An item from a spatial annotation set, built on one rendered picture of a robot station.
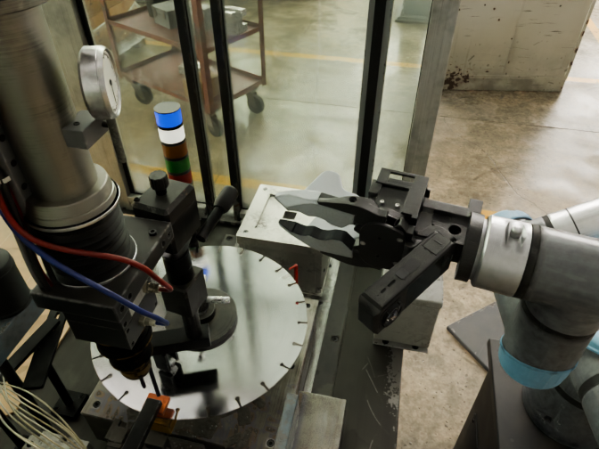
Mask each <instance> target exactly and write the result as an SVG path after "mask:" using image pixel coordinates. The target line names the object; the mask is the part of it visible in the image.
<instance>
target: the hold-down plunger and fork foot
mask: <svg viewBox="0 0 599 449"><path fill-rule="evenodd" d="M181 316H182V315H181ZM182 320H183V324H184V327H182V328H176V329H171V330H164V331H154V332H153V333H152V339H151V343H152V356H153V359H154V362H155V364H156V367H157V368H159V369H162V370H163V371H167V372H170V371H171V368H170V365H169V361H168V357H167V354H169V355H172V356H173V357H174V358H175V359H176V361H178V359H179V357H178V353H177V352H181V351H187V350H193V349H198V348H204V347H211V341H210V330H209V324H208V323H205V324H201V321H200V317H199V313H198V310H197V312H196V313H195V315H194V316H193V317H191V318H188V317H185V316H182Z"/></svg>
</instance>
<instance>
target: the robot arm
mask: <svg viewBox="0 0 599 449"><path fill-rule="evenodd" d="M390 174H393V175H398V176H405V177H410V178H413V179H414V182H413V183H410V182H407V181H402V180H398V179H394V178H390ZM428 182H429V177H426V176H419V175H414V174H410V173H406V172H401V171H397V170H393V169H388V168H385V167H382V169H381V171H380V173H379V175H378V177H377V180H376V179H374V180H373V182H372V185H371V187H370V190H369V192H368V199H367V198H365V197H360V196H358V195H356V194H354V193H352V192H347V191H345V190H344V189H343V187H342V182H341V176H340V175H339V174H338V173H336V172H333V171H324V172H323V173H321V174H320V175H319V176H318V177H317V178H316V179H315V180H314V181H313V182H312V183H311V184H310V185H309V186H308V187H307V188H306V189H305V190H290V191H284V192H277V193H276V195H275V199H276V200H277V201H279V202H280V203H281V204H282V205H283V206H284V207H285V208H286V209H287V210H289V211H297V212H300V213H302V214H304V215H306V216H315V218H314V219H313V220H312V221H311V222H310V223H309V225H303V224H300V223H297V222H295V221H290V220H285V219H280V220H279V223H278V224H279V225H280V226H281V227H282V228H283V229H284V230H285V231H286V232H287V233H289V234H290V235H292V236H294V237H295V238H297V239H298V240H300V241H302V242H303V243H305V244H307V245H308V246H309V247H311V248H313V249H317V250H319V251H320V253H322V254H324V255H326V256H328V257H332V258H334V259H336V260H339V261H341V262H343V263H345V264H348V265H353V266H359V267H370V268H374V269H377V270H381V269H382V268H384V269H388V270H389V271H388V272H387V273H385V274H384V275H383V276H382V277H381V278H380V279H378V280H377V281H376V282H374V283H373V284H372V285H370V286H369V287H368V288H367V289H366V290H365V291H364V292H363V293H362V294H361V295H360V296H359V299H358V320H359V321H360V322H361V323H363V324H364V325H365V326H366V327H367V328H368V329H369V330H370V331H372V332H373V333H374V334H378V333H379V332H381V331H382V330H383V329H384V328H386V327H388V326H389V325H391V324H392V323H393V322H394V321H395V320H396V319H397V318H398V317H399V315H400V314H401V312H402V311H403V310H405V309H406V308H407V307H408V306H409V305H410V304H411V303H412V302H413V301H414V300H415V299H417V298H418V297H419V296H420V295H421V294H422V293H423V292H424V291H425V290H426V289H427V288H429V287H430V286H431V285H432V284H433V283H434V282H435V281H436V280H437V279H438V278H439V277H440V276H441V275H442V274H443V273H444V272H445V271H446V270H447V269H448V268H449V266H450V262H455V263H457V264H456V268H455V277H454V279H455V280H458V281H461V282H468V280H471V285H472V286H473V287H475V288H479V289H483V290H488V291H492V292H494V296H495V299H496V304H497V307H498V310H499V313H500V316H501V319H502V322H503V325H504V327H505V334H504V335H503V336H502V337H501V339H500V347H499V349H498V358H499V362H500V363H501V365H502V367H503V369H504V370H505V372H506V373H507V374H508V375H509V376H510V377H511V378H512V379H514V380H515V381H517V382H518V383H520V384H522V385H523V388H522V401H523V404H524V407H525V409H526V411H527V413H528V415H529V417H530V418H531V419H532V421H533V422H534V423H535V424H536V426H537V427H538V428H539V429H540V430H541V431H543V432H544V433H545V434H546V435H547V436H549V437H551V438H552V439H553V440H555V441H556V442H558V443H560V444H562V445H566V446H568V447H572V448H576V449H595V448H599V198H597V199H594V200H590V201H586V202H583V203H580V204H578V205H575V206H572V207H569V208H565V209H562V210H559V211H556V212H554V213H551V214H548V215H546V216H541V217H538V218H535V219H532V218H531V217H530V216H529V215H528V214H526V213H525V212H522V211H520V210H503V211H499V212H497V213H495V214H494V215H490V216H488V218H487V219H485V215H483V214H481V210H482V205H483V201H482V200H475V199H470V201H469V204H468V208H465V207H461V206H457V205H453V204H448V203H445V202H440V201H436V200H429V197H430V193H431V190H430V189H428ZM353 222H354V223H355V225H353V224H352V223H353Z"/></svg>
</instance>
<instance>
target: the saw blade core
mask: <svg viewBox="0 0 599 449"><path fill-rule="evenodd" d="M219 248H220V246H202V247H198V253H196V247H195V248H189V250H190V254H191V259H192V263H193V265H195V266H198V267H201V268H202V269H203V272H204V274H205V275H206V276H207V278H206V281H205V282H206V288H213V289H218V290H222V291H224V292H225V293H227V294H228V295H229V296H230V297H231V298H232V299H233V300H234V303H235V304H236V307H237V322H236V325H235V326H234V329H233V330H232V332H231V333H230V334H229V335H228V336H227V337H226V338H225V339H223V340H222V341H220V342H218V343H217V344H215V345H213V346H211V347H204V348H198V349H193V350H187V351H181V352H177V353H178V357H179V359H178V361H176V362H175V364H174V365H173V367H172V368H171V371H170V372H167V371H163V370H162V369H159V368H157V367H156V364H155V362H154V359H153V356H151V360H152V369H153V373H154V376H155V379H156V382H157V385H158V388H159V391H160V394H161V395H163V396H169V397H170V399H171V400H170V402H169V404H168V408H167V410H166V411H165V413H164V415H163V416H162V415H158V417H157V418H161V419H166V420H174V419H175V417H176V409H180V411H179V412H178V415H177V418H176V420H200V419H206V418H208V411H207V410H206V408H207V407H208V406H209V407H210V409H209V416H210V418H211V417H215V416H218V415H222V414H225V413H228V412H232V411H234V410H237V409H239V408H240V406H239V405H238V403H237V401H236V400H235V398H236V397H239V398H240V399H239V401H240V404H241V406H242V407H244V406H245V405H247V404H249V403H251V402H253V401H255V400H256V399H258V398H260V397H261V396H263V395H264V394H265V393H266V392H267V390H266V389H265V388H264V387H263V386H261V385H260V384H261V383H265V386H266V387H267V388H268V389H269V390H270V389H271V388H273V387H274V386H275V385H276V384H277V383H278V382H279V381H280V380H281V379H282V378H283V377H284V376H285V375H286V373H287V372H288V371H289V370H288V369H290V368H291V367H292V366H293V365H294V363H295V361H296V360H297V358H298V356H299V354H300V351H301V349H302V347H303V344H304V341H305V337H306V334H307V328H308V311H307V306H306V302H305V299H304V297H303V294H302V292H301V290H300V287H299V285H298V284H297V283H296V282H295V280H294V279H293V278H292V277H291V276H290V277H287V278H285V279H283V278H282V277H283V276H285V275H286V274H288V272H287V271H286V270H285V269H283V268H282V267H281V266H280V265H278V264H277V263H276V262H275V261H273V260H271V259H270V258H268V257H264V256H263V255H261V254H259V253H256V252H254V251H251V250H247V249H245V250H244V251H242V250H243V249H241V248H236V247H229V246H221V251H220V252H218V251H219ZM241 253H242V254H241ZM240 254H241V255H240ZM263 257H264V258H263ZM262 258H263V259H262ZM261 259H262V261H261V262H259V260H261ZM281 268H282V269H281ZM280 269H281V270H280ZM278 270H279V271H278ZM275 271H278V273H276V272H275ZM294 283H296V284H294ZM292 284H293V285H292ZM288 285H291V287H288ZM155 294H156V298H157V300H158V305H157V306H156V307H155V309H154V311H153V313H154V314H156V315H158V316H160V317H162V318H165V313H166V311H167V310H166V307H165V305H164V301H163V298H162V295H161V292H160V293H155ZM297 302H298V304H296V303H297ZM301 302H304V303H301ZM298 322H301V324H298ZM293 343H295V344H296V345H298V346H296V345H295V346H294V345H293ZM300 346H302V347H300ZM100 355H101V354H100V353H99V351H98V349H97V347H96V344H95V343H94V342H91V356H92V359H94V360H92V361H93V365H94V369H95V371H96V373H97V376H98V377H99V379H100V381H103V382H102V384H103V385H104V386H105V388H106V389H107V390H108V391H109V392H110V393H111V394H112V395H113V396H114V397H115V398H116V399H118V400H120V398H121V397H123V395H125V393H126V392H128V394H127V395H125V396H124V397H123V398H122V399H121V400H120V402H121V403H123V404H124V405H126V406H127V407H129V408H131V409H133V410H135V411H137V412H140V411H141V409H142V407H143V405H144V402H145V400H146V398H147V396H148V395H149V393H153V394H156V393H155V390H154V387H153V384H152V380H151V377H150V374H149V372H148V374H147V375H146V376H145V377H144V382H145V384H146V388H142V385H141V382H140V380H129V379H127V378H125V377H124V376H123V375H122V374H121V373H120V371H117V370H115V369H114V368H112V366H111V364H110V362H109V359H107V358H105V357H99V356H100ZM97 357H98V358H97ZM95 358H96V359H95ZM280 364H283V365H284V366H285V367H287V368H288V369H286V368H284V367H283V366H280ZM110 375H112V376H111V377H110V378H108V377H109V376H110ZM107 378H108V379H107ZM105 379H106V380H105Z"/></svg>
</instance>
